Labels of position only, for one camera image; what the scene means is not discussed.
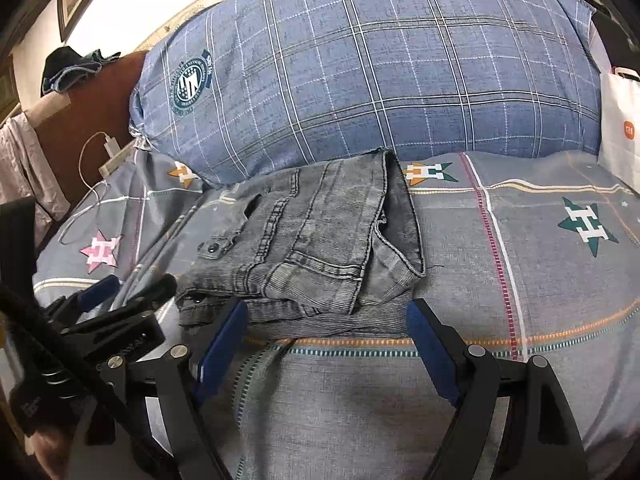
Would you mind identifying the grey denim pants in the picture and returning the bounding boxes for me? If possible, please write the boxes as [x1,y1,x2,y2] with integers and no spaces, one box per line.
[176,149,426,339]

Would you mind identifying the left hand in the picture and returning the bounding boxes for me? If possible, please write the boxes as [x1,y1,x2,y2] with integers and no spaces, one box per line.
[29,427,72,480]

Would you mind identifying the grey hanging cloth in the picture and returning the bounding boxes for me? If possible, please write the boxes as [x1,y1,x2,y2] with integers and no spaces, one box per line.
[0,113,70,244]

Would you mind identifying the brown wooden headboard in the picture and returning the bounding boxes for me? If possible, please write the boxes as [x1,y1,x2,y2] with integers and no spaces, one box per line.
[24,49,149,241]

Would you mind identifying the dark clothes pile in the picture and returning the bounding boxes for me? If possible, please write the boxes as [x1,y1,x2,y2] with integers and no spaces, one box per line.
[40,46,120,96]

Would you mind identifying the white paper shopping bag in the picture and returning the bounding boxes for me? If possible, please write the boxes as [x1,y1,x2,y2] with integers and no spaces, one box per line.
[598,67,640,194]

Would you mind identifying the white charger with cable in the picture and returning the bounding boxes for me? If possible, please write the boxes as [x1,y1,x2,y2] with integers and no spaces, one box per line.
[56,130,137,246]

